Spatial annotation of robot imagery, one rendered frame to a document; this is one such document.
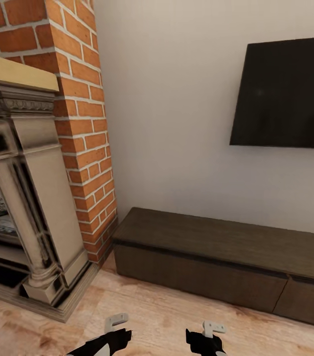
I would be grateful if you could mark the wall mounted tv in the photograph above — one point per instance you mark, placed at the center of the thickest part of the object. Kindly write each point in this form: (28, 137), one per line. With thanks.
(275, 105)

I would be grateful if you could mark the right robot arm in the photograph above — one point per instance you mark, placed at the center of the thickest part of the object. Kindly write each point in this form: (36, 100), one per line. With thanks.
(206, 343)

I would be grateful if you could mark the countertop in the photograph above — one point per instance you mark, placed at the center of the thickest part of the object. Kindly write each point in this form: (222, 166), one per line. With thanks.
(20, 75)

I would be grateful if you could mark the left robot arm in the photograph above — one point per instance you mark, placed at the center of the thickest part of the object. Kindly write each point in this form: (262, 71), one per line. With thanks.
(110, 342)

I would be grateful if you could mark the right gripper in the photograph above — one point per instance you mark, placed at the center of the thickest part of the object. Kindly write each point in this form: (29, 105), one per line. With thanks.
(198, 342)

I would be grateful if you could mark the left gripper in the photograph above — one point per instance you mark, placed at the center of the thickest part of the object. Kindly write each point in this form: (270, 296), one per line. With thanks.
(120, 339)

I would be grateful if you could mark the cabinet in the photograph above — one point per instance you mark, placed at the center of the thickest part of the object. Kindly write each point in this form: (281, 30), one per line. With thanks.
(265, 268)

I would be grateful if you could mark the wood fireplace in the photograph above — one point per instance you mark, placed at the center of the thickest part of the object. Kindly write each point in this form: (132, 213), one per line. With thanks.
(44, 266)

